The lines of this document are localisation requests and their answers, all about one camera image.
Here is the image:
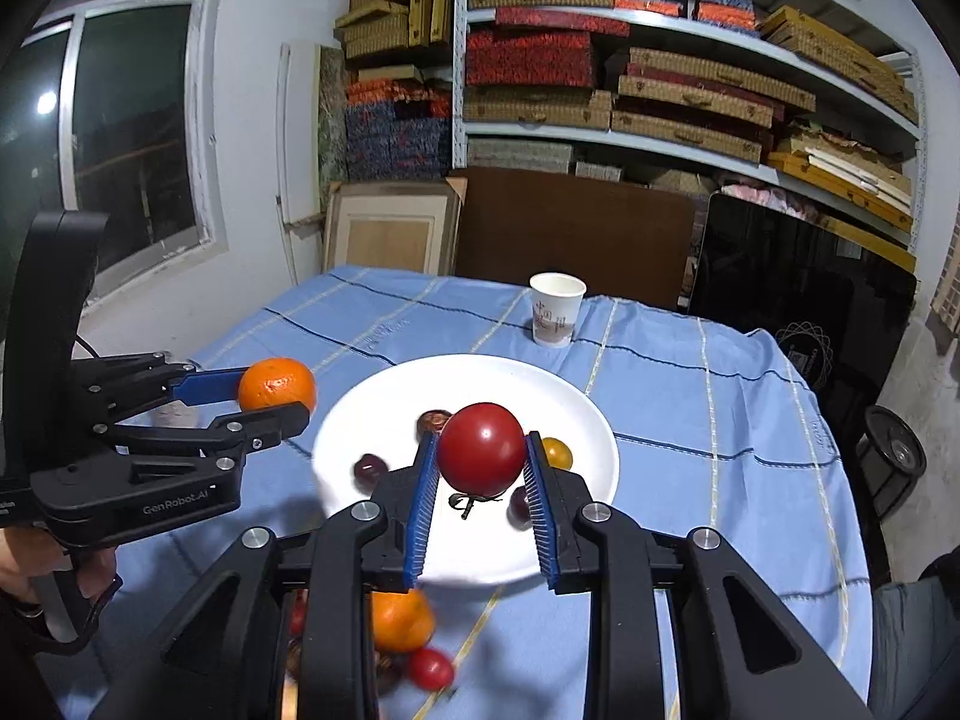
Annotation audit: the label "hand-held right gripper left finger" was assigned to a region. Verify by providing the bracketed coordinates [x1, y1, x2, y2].
[94, 431, 441, 720]

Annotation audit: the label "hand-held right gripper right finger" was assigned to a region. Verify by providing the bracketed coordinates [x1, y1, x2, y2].
[523, 431, 875, 720]

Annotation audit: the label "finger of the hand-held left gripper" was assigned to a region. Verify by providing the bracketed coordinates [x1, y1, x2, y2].
[94, 400, 312, 462]
[67, 351, 252, 421]

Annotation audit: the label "orange tangerine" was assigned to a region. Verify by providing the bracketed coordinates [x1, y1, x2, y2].
[238, 357, 317, 413]
[371, 589, 436, 653]

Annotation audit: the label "white oval plate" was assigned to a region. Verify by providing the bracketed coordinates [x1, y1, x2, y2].
[311, 355, 621, 586]

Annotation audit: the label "person's left hand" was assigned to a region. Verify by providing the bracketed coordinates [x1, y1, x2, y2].
[0, 525, 121, 612]

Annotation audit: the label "blue striped tablecloth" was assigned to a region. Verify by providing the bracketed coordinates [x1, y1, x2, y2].
[30, 264, 875, 720]

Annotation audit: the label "white paper cup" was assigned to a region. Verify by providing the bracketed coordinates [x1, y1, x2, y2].
[529, 272, 587, 348]

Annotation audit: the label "framed wooden panel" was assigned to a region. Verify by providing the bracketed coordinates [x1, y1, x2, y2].
[322, 180, 466, 275]

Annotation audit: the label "white leaning board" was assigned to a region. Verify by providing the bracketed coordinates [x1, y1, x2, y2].
[274, 43, 297, 286]

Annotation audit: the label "brown wooden board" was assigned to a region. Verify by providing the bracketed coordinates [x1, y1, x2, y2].
[446, 167, 698, 312]

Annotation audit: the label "white framed dark window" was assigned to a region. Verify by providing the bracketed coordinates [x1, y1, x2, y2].
[0, 0, 226, 293]

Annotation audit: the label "green stone panel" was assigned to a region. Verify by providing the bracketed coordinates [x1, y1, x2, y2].
[315, 45, 350, 211]

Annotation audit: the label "stack of blue patterned boxes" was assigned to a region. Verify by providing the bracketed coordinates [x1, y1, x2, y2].
[345, 79, 455, 181]

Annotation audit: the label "black screen panel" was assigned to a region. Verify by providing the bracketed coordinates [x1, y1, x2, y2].
[686, 193, 920, 391]

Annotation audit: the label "black round stool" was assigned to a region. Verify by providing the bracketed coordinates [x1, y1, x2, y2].
[855, 405, 927, 518]

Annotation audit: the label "pile of small golden boxes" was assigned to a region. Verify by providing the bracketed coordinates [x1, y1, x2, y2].
[334, 0, 455, 61]

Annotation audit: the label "stack of tan woven boxes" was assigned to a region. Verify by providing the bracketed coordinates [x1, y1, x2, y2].
[463, 0, 920, 166]

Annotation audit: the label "white metal shelf rack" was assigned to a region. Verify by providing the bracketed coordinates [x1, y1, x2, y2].
[452, 0, 925, 248]

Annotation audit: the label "yellow wooden cases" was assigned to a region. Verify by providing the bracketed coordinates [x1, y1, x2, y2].
[765, 127, 917, 248]

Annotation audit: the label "large red patterned box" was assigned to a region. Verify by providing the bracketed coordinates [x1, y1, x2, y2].
[465, 26, 597, 87]

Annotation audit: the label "flat red patterned box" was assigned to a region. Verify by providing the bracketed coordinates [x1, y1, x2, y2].
[495, 7, 631, 37]

